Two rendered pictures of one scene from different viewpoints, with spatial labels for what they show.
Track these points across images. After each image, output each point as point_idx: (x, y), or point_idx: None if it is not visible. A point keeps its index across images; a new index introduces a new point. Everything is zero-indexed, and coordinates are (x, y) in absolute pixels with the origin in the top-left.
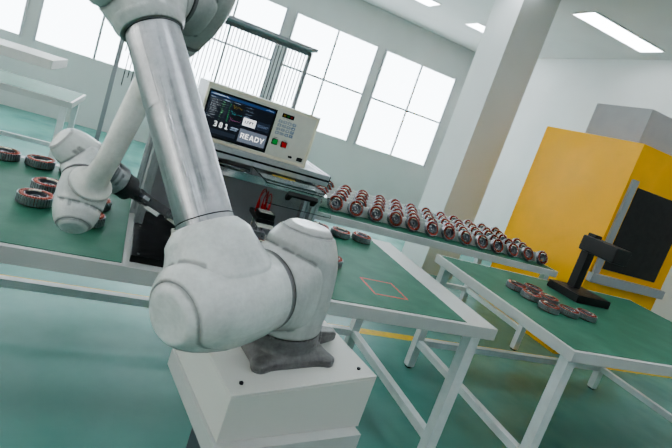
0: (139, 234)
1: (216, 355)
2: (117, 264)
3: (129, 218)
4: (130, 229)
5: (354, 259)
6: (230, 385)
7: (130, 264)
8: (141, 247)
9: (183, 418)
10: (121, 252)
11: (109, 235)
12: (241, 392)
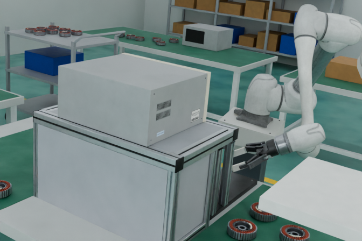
0: (235, 192)
1: (279, 125)
2: (265, 184)
3: (217, 218)
4: (229, 207)
5: (33, 155)
6: (283, 121)
7: (257, 182)
8: (245, 183)
9: None
10: (256, 189)
11: (253, 202)
12: (281, 120)
